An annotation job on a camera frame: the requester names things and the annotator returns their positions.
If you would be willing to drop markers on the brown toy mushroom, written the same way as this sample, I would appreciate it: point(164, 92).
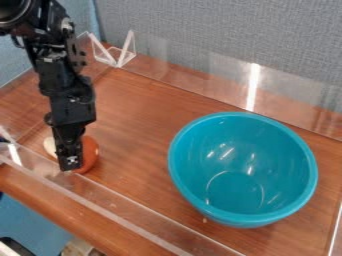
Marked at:
point(90, 152)

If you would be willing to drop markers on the clear acrylic barrier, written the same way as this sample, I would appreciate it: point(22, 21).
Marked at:
point(23, 105)
point(293, 99)
point(111, 221)

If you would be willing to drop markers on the clear acrylic back barrier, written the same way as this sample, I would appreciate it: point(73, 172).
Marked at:
point(293, 99)

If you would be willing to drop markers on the clear acrylic front barrier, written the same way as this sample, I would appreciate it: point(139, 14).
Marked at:
point(111, 221)

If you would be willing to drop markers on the clear acrylic corner bracket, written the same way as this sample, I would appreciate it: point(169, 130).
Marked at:
point(113, 56)

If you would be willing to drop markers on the clear acrylic left barrier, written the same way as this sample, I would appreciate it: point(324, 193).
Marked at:
point(23, 105)

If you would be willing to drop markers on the blue plastic bowl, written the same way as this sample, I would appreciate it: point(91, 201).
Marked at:
point(244, 169)

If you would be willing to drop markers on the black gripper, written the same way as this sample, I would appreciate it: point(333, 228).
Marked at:
point(71, 96)

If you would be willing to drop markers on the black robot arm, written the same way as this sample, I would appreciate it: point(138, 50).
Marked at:
point(41, 28)

